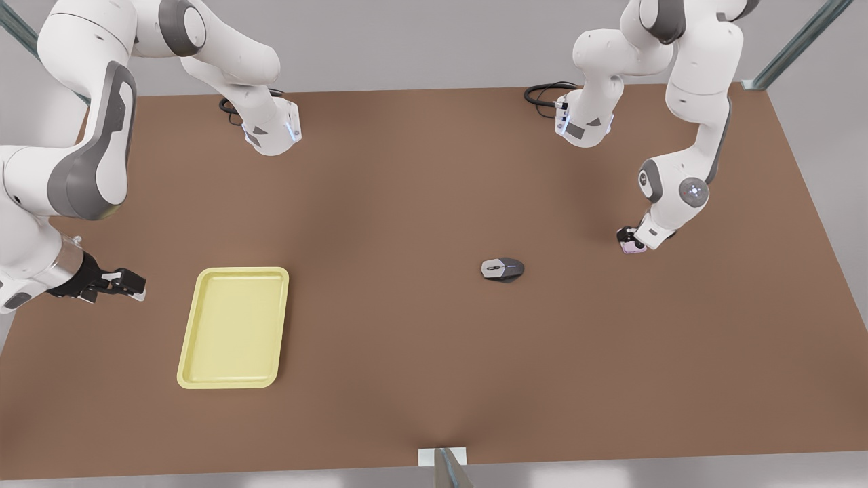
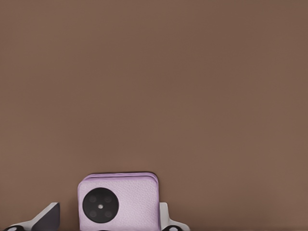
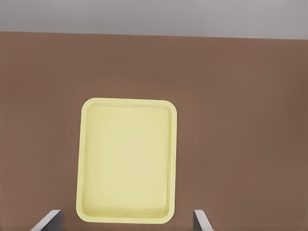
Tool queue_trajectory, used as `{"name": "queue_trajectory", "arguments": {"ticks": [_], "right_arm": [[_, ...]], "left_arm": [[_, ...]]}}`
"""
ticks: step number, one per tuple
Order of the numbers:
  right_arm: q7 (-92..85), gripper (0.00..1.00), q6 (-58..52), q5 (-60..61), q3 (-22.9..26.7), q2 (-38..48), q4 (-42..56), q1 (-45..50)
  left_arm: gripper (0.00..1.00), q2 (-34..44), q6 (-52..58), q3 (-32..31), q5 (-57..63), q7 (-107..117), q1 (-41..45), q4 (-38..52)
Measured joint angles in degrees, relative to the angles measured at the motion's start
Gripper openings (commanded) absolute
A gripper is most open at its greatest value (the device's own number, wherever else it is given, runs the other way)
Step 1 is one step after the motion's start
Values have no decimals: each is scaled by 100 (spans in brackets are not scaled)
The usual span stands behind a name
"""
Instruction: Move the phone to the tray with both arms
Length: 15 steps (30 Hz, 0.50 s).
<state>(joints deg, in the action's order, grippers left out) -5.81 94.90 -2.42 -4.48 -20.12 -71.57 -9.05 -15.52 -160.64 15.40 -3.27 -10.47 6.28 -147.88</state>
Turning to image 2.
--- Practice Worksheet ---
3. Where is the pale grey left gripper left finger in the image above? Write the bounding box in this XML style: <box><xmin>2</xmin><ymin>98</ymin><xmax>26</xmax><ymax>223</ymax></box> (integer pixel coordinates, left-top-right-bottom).
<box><xmin>1</xmin><ymin>202</ymin><xmax>61</xmax><ymax>231</ymax></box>

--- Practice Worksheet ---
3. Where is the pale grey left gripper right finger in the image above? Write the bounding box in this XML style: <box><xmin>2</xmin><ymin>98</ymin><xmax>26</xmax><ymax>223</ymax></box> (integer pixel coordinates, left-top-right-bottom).
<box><xmin>159</xmin><ymin>202</ymin><xmax>191</xmax><ymax>231</ymax></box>

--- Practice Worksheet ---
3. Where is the lilac phone with round camera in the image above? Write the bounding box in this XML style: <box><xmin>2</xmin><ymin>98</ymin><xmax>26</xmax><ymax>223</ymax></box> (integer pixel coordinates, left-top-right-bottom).
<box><xmin>77</xmin><ymin>171</ymin><xmax>161</xmax><ymax>231</ymax></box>

